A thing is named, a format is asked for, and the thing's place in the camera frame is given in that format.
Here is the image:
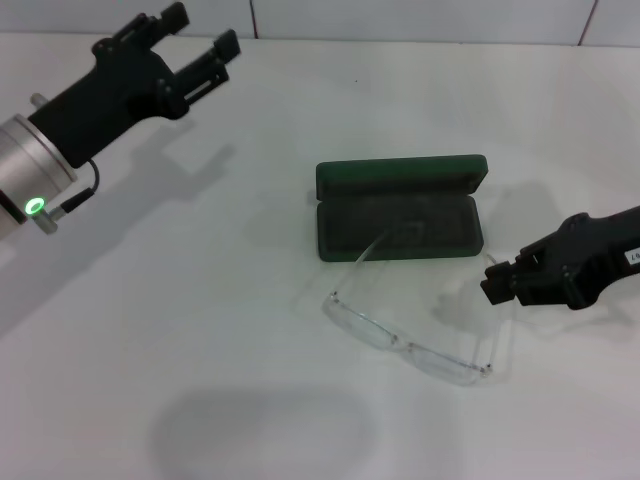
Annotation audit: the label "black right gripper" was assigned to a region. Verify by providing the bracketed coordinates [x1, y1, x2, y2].
[478, 203, 640, 312]

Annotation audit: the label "green glasses case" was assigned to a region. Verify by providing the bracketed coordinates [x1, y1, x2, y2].
[315, 153, 489, 264]

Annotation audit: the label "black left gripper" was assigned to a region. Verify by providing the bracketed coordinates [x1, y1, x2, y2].
[27, 1, 243, 170]

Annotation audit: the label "clear white glasses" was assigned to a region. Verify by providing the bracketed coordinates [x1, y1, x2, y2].
[322, 227, 512, 388]

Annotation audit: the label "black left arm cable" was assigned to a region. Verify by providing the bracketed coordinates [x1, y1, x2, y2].
[59, 158, 101, 215]

